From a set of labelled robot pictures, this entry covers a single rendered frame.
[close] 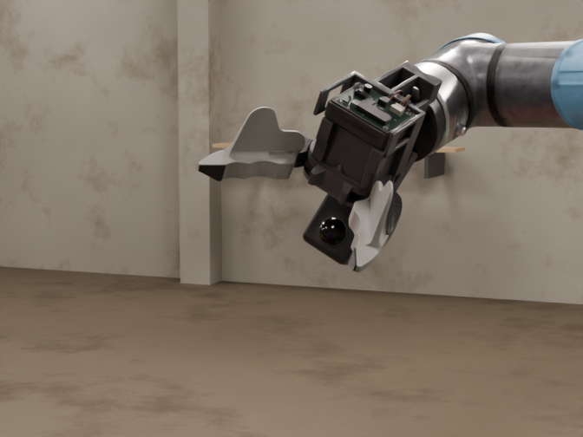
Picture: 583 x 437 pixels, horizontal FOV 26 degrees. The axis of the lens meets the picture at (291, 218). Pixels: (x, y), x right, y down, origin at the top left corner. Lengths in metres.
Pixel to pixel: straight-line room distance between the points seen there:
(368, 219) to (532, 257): 9.70
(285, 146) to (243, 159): 0.04
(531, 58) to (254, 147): 0.26
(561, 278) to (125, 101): 4.32
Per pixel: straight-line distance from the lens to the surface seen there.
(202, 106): 11.26
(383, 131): 0.97
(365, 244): 0.95
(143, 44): 11.82
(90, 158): 12.13
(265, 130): 0.99
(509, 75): 1.11
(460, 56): 1.14
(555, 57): 1.10
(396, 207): 1.00
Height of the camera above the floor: 1.81
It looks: 6 degrees down
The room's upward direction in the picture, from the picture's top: straight up
